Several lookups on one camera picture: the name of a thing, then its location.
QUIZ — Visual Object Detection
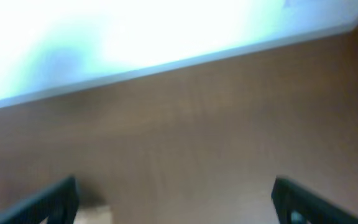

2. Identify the cardboard box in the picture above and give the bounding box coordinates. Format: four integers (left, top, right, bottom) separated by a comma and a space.
73, 206, 114, 224

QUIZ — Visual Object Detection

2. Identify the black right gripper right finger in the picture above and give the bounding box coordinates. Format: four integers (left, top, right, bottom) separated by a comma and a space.
271, 176, 358, 224

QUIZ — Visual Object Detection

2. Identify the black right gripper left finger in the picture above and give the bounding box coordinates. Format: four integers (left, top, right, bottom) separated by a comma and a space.
0, 176, 80, 224

